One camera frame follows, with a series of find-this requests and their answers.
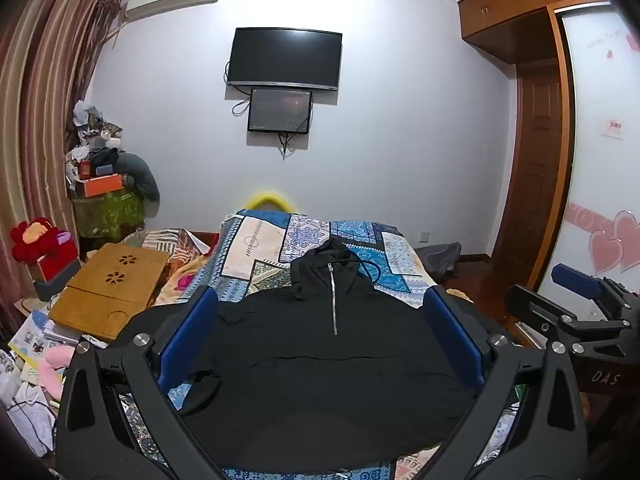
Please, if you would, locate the small black monitor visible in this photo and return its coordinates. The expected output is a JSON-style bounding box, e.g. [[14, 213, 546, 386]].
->
[[247, 88, 314, 134]]

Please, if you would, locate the white heart-print sliding door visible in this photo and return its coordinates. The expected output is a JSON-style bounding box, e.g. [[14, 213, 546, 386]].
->
[[542, 2, 640, 311]]

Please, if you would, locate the pile of papers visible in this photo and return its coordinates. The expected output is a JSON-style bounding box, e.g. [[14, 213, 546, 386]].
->
[[0, 305, 76, 461]]

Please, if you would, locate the dark grey bag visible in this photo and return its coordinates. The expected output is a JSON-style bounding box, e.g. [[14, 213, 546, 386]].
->
[[415, 242, 462, 278]]

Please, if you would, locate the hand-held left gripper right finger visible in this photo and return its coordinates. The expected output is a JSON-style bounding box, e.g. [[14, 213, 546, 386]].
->
[[422, 285, 588, 480]]

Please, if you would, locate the yellow foam tube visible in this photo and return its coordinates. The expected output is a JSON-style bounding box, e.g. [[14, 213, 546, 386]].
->
[[248, 190, 296, 211]]

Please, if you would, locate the pink plush toy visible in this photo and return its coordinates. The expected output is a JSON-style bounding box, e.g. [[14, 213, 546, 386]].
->
[[37, 345, 76, 401]]

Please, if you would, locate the wall-mounted black television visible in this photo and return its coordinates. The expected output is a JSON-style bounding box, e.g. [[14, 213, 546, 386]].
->
[[225, 26, 343, 92]]

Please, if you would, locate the green patterned cloth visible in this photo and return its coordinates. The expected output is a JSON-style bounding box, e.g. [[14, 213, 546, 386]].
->
[[72, 187, 147, 238]]

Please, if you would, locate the brown wooden door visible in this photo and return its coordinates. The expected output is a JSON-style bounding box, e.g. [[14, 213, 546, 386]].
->
[[492, 62, 566, 286]]

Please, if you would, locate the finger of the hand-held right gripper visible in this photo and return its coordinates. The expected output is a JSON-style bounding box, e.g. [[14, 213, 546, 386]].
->
[[551, 263, 640, 323], [504, 285, 631, 356]]

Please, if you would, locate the striped brown curtain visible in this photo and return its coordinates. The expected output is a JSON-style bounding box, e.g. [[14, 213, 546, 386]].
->
[[0, 0, 126, 341]]

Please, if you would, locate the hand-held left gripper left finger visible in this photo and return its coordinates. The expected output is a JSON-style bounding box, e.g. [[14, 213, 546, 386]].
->
[[54, 287, 226, 480]]

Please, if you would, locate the orange box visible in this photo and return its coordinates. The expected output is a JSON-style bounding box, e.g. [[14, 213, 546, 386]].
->
[[82, 172, 124, 197]]

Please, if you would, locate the black monitor cable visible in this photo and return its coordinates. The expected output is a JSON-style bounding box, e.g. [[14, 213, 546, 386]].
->
[[272, 130, 301, 161]]

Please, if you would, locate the blue patchwork blanket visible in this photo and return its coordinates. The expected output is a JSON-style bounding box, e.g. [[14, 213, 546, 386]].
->
[[117, 208, 521, 480]]

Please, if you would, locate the dark grey storage box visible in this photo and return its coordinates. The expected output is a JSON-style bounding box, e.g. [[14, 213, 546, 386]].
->
[[32, 257, 83, 301]]

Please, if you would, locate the pile of clutter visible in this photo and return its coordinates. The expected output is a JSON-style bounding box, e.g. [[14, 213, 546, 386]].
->
[[64, 100, 126, 181]]

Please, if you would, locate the black zip hoodie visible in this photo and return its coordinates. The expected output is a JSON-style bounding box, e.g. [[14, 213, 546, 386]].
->
[[117, 237, 506, 476]]

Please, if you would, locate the red flower plush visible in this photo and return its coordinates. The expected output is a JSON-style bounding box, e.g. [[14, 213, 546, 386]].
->
[[10, 216, 63, 263]]

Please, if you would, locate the wooden lap desk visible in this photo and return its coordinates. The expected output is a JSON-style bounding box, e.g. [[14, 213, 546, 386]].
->
[[48, 242, 171, 341]]

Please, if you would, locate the brown wooden wardrobe cabinet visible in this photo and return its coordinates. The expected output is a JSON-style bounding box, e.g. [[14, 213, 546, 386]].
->
[[457, 0, 621, 66]]

